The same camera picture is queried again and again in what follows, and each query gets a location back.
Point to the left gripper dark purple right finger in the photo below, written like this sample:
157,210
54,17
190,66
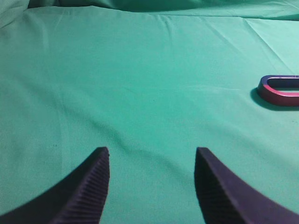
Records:
224,198

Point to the left gripper dark purple left finger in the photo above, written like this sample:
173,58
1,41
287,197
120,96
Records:
79,198

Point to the green cloth table cover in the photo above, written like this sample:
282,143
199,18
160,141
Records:
151,80

